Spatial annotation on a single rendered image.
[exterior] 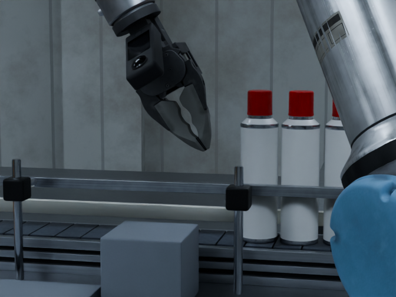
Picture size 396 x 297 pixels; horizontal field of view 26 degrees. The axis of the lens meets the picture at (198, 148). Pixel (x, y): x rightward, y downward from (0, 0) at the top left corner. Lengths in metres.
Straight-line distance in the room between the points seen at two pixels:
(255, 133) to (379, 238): 0.58
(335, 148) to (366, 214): 0.55
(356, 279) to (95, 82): 2.74
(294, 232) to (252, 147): 0.13
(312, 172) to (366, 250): 0.56
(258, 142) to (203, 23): 2.32
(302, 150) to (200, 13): 2.34
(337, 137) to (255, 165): 0.11
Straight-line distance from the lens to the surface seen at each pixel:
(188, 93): 1.17
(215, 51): 3.44
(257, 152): 1.14
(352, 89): 0.63
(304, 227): 1.15
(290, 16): 3.46
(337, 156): 1.14
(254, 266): 1.15
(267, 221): 1.16
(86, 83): 3.31
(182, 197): 1.76
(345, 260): 0.62
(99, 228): 1.26
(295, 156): 1.14
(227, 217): 1.22
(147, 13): 1.19
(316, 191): 1.13
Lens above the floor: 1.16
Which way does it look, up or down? 7 degrees down
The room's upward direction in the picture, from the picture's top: straight up
